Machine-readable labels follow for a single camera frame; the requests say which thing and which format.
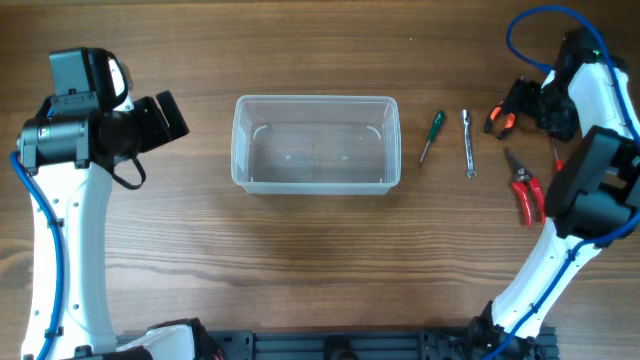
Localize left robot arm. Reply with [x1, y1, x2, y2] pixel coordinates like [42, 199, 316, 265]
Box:
[10, 47, 224, 359]

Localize green handled screwdriver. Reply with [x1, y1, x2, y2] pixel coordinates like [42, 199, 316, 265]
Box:
[419, 110, 446, 165]

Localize silver socket wrench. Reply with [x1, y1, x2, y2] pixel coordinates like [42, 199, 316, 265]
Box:
[462, 109, 477, 179]

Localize blue right camera cable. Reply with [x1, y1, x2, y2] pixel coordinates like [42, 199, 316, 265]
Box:
[482, 4, 640, 360]

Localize blue left camera cable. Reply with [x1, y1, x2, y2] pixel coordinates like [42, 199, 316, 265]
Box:
[8, 149, 66, 360]

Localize blue camera cable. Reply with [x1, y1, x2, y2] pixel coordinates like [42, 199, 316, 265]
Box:
[482, 4, 640, 360]
[8, 149, 66, 360]

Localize red black screwdriver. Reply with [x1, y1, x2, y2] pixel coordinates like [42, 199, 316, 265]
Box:
[550, 138, 563, 172]

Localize orange black needle-nose pliers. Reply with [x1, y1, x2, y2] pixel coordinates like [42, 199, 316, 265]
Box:
[483, 101, 516, 140]

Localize clear plastic container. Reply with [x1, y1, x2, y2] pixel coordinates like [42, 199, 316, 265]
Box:
[231, 95, 402, 195]

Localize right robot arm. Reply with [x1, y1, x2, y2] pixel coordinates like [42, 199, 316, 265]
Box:
[463, 25, 639, 359]

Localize red handled snips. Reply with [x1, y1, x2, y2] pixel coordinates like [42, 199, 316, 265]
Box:
[504, 148, 547, 228]

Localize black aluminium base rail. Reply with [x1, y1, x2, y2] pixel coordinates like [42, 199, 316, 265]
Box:
[114, 327, 559, 360]

